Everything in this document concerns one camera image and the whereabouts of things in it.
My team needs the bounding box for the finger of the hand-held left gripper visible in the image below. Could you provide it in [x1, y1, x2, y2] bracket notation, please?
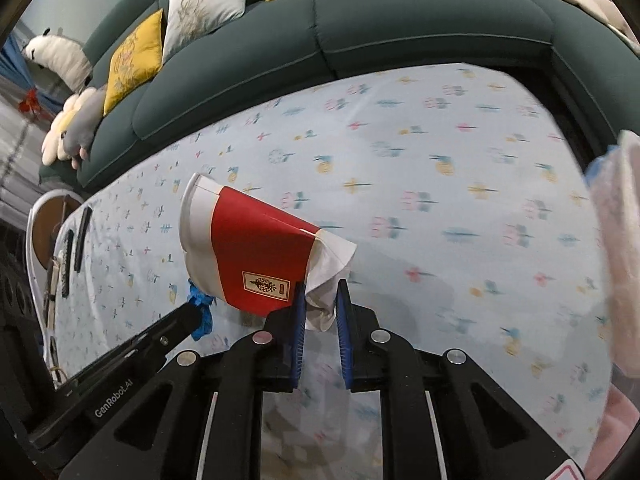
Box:
[120, 301, 202, 378]

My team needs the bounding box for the small flower-shaped pillow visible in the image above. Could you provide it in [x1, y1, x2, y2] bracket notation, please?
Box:
[41, 87, 101, 166]

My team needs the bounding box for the grey embroidered cushion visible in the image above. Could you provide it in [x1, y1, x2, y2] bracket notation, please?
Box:
[161, 0, 252, 63]

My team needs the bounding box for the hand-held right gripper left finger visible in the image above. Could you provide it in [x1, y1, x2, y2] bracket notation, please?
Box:
[60, 282, 308, 480]

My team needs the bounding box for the white plush toy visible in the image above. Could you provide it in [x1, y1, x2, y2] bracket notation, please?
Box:
[21, 27, 95, 92]

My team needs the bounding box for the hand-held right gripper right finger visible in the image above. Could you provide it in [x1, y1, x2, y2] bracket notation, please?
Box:
[336, 280, 583, 480]

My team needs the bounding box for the pink clothing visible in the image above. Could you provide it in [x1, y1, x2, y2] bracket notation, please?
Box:
[582, 375, 640, 480]

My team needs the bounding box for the grey plush toy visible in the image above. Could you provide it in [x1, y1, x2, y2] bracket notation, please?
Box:
[62, 85, 108, 171]

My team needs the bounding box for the red and white paper cup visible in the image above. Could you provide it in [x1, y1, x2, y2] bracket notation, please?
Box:
[179, 172, 331, 318]

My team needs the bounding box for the black remote control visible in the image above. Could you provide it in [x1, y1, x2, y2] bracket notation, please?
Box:
[59, 230, 76, 297]
[72, 206, 93, 272]

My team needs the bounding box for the white tissue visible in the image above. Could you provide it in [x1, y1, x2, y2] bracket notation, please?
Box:
[302, 232, 358, 333]

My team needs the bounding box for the light blue printed tablecloth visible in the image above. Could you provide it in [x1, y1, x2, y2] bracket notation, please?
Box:
[47, 62, 621, 480]

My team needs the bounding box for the dark green sofa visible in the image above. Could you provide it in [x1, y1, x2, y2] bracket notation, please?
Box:
[37, 0, 640, 191]

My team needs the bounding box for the white chair with wooden seat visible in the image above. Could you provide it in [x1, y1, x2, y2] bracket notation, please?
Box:
[25, 189, 83, 311]

